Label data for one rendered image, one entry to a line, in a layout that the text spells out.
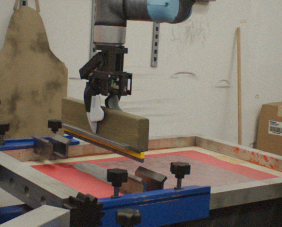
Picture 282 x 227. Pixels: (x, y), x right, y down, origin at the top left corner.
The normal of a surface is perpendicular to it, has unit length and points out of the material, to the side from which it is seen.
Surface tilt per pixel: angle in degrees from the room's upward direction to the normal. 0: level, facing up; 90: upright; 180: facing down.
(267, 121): 90
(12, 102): 88
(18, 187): 90
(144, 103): 90
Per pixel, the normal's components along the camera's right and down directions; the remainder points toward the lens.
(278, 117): -0.77, 0.04
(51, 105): 0.52, 0.15
